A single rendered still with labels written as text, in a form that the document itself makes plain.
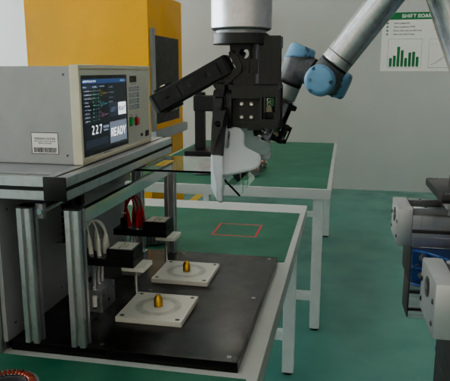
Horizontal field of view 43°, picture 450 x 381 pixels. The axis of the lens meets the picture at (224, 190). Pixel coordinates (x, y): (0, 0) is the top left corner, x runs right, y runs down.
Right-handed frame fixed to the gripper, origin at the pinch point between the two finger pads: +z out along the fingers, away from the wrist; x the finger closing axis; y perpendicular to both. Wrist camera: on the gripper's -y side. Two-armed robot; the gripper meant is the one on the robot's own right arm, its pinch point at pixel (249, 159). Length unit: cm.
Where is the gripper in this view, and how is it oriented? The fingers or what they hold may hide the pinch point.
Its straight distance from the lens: 168.3
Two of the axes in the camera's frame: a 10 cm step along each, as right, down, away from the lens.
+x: 7.1, 0.8, 6.9
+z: -3.7, 8.9, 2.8
